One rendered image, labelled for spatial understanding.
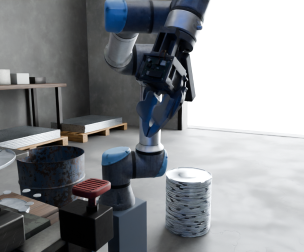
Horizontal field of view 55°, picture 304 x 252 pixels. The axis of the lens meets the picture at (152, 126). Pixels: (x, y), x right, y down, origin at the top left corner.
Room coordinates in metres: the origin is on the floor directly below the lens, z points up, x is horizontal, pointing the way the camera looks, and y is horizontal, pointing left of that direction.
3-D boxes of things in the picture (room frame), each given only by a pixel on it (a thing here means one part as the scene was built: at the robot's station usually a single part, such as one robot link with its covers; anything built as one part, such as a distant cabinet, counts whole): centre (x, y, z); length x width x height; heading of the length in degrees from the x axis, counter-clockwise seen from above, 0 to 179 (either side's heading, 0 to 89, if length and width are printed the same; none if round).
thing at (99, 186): (0.56, 0.12, 0.72); 0.07 x 0.06 x 0.08; 152
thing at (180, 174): (1.78, -0.23, 0.35); 0.29 x 0.29 x 0.01
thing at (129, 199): (1.15, 0.15, 0.50); 0.15 x 0.15 x 0.10
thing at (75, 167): (1.82, 0.65, 0.24); 0.42 x 0.42 x 0.48
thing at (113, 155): (1.15, 0.14, 0.62); 0.13 x 0.12 x 0.14; 101
